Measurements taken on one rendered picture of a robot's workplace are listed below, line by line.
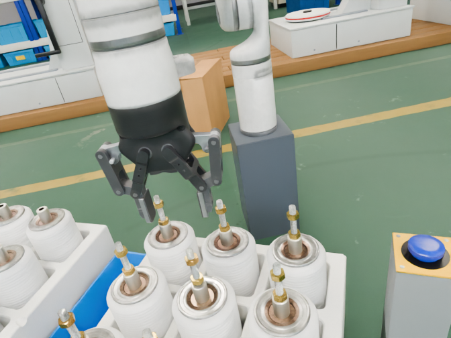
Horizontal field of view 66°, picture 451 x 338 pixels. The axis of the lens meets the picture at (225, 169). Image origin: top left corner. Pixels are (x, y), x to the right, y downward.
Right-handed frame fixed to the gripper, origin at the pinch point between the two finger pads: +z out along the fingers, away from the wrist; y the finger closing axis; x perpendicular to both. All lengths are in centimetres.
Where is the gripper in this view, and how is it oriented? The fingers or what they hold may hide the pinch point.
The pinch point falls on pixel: (176, 207)
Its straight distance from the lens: 42.3
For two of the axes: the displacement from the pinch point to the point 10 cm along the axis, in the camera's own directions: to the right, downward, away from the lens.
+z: 1.6, 8.6, 4.9
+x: 0.5, -5.0, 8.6
